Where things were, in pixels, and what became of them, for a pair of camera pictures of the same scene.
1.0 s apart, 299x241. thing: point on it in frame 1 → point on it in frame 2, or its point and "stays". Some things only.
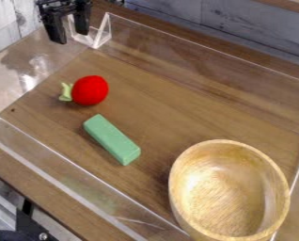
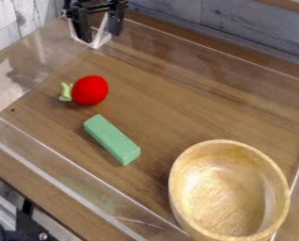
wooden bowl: (228, 193) stays
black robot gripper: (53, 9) → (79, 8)
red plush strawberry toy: (88, 90) stays
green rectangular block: (112, 139) stays
